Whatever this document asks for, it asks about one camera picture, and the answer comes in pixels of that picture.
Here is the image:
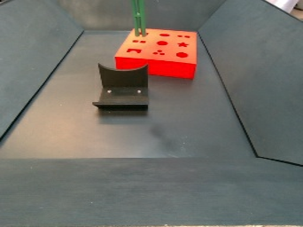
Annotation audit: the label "black curved fixture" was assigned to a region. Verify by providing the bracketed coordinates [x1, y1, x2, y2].
[92, 64, 149, 109]

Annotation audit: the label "red shape sorting block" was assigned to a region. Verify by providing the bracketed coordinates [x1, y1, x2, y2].
[115, 28, 197, 79]

